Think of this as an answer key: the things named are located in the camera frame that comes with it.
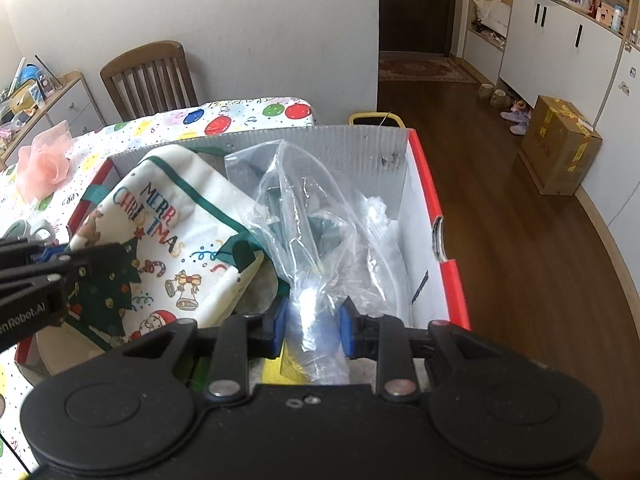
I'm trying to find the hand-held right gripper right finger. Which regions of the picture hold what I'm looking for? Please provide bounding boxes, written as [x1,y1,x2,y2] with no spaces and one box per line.
[339,297,531,403]

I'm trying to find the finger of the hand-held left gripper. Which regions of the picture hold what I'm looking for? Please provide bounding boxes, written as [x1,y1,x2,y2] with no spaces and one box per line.
[0,237,65,262]
[49,242,141,294]

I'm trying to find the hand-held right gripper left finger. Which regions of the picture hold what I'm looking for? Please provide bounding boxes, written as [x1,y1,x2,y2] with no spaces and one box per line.
[117,304,289,403]

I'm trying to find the christmas print cloth bag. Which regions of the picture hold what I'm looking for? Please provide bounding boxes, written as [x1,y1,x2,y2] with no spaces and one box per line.
[66,143,292,352]

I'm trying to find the clear plastic bag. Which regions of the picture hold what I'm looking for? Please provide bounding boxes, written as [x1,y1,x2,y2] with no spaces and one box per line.
[223,138,402,387]

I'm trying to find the red cardboard box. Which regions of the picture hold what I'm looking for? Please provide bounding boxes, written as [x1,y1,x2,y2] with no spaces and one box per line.
[14,127,472,377]

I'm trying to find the green ceramic cup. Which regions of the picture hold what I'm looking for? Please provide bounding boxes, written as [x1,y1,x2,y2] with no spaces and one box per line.
[0,218,57,245]

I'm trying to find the pink mesh bath pouf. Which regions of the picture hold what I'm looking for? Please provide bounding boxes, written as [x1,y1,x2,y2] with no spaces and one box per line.
[17,120,74,199]

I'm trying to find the white crumpled plastic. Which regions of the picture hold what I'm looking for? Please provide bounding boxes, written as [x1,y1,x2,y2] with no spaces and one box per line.
[352,194,401,241]

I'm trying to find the white drawer sideboard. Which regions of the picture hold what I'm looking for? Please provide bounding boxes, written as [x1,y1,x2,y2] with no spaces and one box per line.
[0,70,109,172]

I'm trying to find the clutter pile on sideboard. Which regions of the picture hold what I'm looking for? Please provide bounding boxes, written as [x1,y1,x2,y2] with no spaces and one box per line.
[0,52,65,133]

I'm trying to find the polka dot tablecloth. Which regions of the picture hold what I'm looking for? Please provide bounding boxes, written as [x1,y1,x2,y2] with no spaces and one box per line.
[0,96,316,478]

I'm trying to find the wooden chair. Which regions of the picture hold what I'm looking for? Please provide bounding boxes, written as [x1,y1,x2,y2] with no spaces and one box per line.
[99,40,199,124]

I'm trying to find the yellow plastic stool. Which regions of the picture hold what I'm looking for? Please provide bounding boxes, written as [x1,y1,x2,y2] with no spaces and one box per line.
[348,111,405,129]

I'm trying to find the purple slippers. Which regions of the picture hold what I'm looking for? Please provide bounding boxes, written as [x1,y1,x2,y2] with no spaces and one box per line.
[499,106,534,136]

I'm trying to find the patterned floor rug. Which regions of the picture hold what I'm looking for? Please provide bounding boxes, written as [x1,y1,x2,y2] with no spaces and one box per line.
[378,57,479,85]

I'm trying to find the brown cardboard box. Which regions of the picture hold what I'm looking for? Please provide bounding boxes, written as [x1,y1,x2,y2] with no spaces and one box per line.
[518,94,604,197]

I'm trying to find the dark door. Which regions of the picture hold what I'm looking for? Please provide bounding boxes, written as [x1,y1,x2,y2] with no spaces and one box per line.
[378,0,459,57]

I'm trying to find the white shopping bag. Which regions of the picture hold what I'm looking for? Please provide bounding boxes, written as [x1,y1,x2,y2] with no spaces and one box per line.
[472,0,514,37]

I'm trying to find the white cabinet with black handles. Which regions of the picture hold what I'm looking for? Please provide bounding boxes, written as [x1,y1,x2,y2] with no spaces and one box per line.
[497,0,627,127]

